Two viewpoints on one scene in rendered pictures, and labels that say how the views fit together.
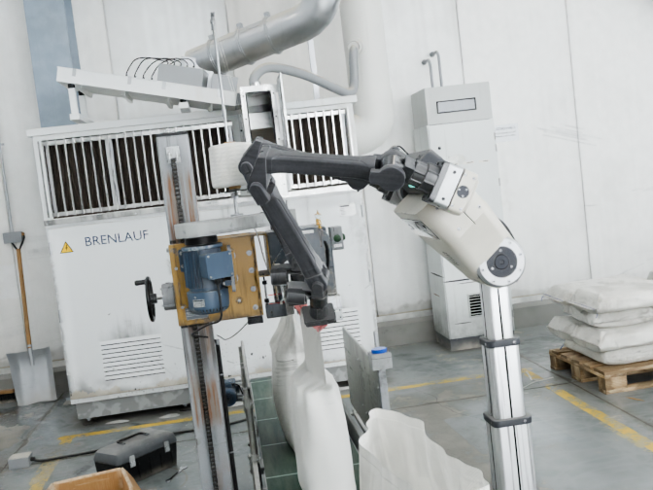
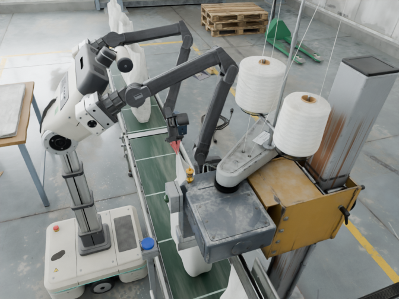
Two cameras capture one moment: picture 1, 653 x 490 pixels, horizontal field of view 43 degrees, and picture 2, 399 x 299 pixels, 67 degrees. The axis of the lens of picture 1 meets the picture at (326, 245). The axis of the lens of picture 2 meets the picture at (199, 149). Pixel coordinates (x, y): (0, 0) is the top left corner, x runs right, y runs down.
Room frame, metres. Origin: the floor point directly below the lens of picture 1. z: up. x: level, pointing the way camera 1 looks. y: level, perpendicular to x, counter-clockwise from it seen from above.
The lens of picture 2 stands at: (3.99, -0.14, 2.11)
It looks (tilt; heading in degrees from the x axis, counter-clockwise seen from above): 39 degrees down; 166
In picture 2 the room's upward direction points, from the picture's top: 3 degrees clockwise
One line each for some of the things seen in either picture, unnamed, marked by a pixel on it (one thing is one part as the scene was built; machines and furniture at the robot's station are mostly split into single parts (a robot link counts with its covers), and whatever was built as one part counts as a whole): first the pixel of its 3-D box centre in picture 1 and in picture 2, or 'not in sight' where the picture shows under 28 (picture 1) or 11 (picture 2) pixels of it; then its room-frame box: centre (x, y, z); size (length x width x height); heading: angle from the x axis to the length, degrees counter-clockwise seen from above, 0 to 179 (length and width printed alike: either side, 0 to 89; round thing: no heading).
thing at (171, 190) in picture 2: (335, 237); (174, 197); (3.27, -0.04, 1.28); 0.08 x 0.05 x 0.09; 7
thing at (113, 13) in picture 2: not in sight; (118, 32); (-0.19, -0.26, 0.74); 0.47 x 0.20 x 0.72; 9
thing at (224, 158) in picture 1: (232, 165); (259, 83); (3.08, 0.31, 1.61); 0.17 x 0.17 x 0.17
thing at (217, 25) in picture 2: not in sight; (234, 18); (-2.43, 2.12, 0.22); 1.21 x 0.84 x 0.14; 97
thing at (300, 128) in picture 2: not in sight; (301, 122); (3.33, 0.34, 1.61); 0.15 x 0.14 x 0.17; 7
